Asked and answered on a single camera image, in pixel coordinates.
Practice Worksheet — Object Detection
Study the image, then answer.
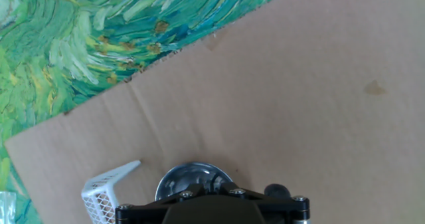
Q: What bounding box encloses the white mesh goal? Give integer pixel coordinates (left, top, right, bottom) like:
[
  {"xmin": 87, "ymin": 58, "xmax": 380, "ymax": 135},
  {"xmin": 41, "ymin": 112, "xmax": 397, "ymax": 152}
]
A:
[{"xmin": 80, "ymin": 160, "xmax": 142, "ymax": 224}]

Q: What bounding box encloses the black round dot marker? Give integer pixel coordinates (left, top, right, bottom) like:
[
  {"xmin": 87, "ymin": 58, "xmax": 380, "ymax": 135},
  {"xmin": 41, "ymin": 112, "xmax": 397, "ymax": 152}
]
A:
[{"xmin": 264, "ymin": 183, "xmax": 292, "ymax": 199}]

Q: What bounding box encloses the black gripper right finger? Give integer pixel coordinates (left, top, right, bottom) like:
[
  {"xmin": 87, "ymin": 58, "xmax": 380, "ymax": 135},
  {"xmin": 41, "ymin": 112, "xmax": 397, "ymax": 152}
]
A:
[{"xmin": 212, "ymin": 180, "xmax": 310, "ymax": 224}]

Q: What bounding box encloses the painted landscape tablecloth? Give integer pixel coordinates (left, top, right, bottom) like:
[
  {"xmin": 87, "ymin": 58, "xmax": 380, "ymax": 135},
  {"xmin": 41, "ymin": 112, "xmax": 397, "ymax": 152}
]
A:
[{"xmin": 0, "ymin": 0, "xmax": 299, "ymax": 224}]

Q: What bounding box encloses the brown cardboard sheet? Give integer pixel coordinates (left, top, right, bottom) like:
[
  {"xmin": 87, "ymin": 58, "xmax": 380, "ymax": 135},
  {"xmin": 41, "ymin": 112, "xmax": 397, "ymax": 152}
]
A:
[{"xmin": 3, "ymin": 0, "xmax": 425, "ymax": 224}]

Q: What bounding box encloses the round stainless steel plate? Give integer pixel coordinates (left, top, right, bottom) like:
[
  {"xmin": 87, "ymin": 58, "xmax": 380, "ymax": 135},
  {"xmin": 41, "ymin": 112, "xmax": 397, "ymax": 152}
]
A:
[{"xmin": 155, "ymin": 162, "xmax": 234, "ymax": 201}]

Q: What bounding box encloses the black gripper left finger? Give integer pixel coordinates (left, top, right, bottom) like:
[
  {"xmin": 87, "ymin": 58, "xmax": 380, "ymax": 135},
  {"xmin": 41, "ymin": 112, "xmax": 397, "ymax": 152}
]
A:
[{"xmin": 115, "ymin": 181, "xmax": 213, "ymax": 224}]

